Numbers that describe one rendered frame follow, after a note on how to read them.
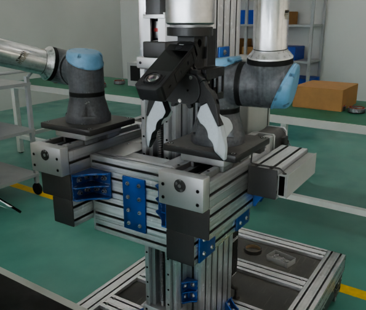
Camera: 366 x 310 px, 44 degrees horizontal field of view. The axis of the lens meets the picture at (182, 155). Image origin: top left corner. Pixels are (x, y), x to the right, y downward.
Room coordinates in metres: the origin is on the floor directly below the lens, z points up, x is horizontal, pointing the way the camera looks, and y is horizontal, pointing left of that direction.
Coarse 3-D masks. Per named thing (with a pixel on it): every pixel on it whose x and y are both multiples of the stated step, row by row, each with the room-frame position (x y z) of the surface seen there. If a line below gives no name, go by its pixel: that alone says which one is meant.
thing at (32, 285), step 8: (0, 272) 1.01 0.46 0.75; (8, 272) 1.01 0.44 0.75; (16, 280) 0.97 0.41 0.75; (24, 280) 0.97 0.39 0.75; (32, 288) 0.94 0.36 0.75; (40, 288) 0.94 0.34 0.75; (48, 296) 0.91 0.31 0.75; (56, 296) 0.91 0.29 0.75; (64, 304) 0.88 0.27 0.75; (72, 304) 0.88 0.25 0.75
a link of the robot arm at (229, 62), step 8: (232, 56) 1.25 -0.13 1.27; (240, 56) 1.21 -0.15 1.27; (216, 64) 1.17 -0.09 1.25; (224, 64) 1.17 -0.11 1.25; (232, 64) 1.18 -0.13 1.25; (240, 64) 1.18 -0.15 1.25; (232, 72) 1.16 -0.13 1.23; (240, 72) 1.16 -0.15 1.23; (224, 80) 1.16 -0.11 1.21; (232, 80) 1.15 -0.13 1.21; (224, 88) 1.16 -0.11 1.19; (232, 88) 1.15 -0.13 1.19; (224, 96) 1.17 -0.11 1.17; (232, 96) 1.16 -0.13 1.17; (224, 104) 1.17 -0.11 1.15; (232, 104) 1.18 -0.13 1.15; (240, 104) 1.17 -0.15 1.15
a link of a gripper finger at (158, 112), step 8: (160, 104) 0.72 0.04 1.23; (168, 104) 0.73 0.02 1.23; (152, 112) 0.73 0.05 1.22; (160, 112) 0.72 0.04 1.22; (168, 112) 0.72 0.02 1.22; (152, 120) 0.73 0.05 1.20; (160, 120) 0.73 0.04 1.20; (152, 128) 0.73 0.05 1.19; (160, 128) 0.74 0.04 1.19; (152, 136) 0.73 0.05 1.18; (152, 144) 0.75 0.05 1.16
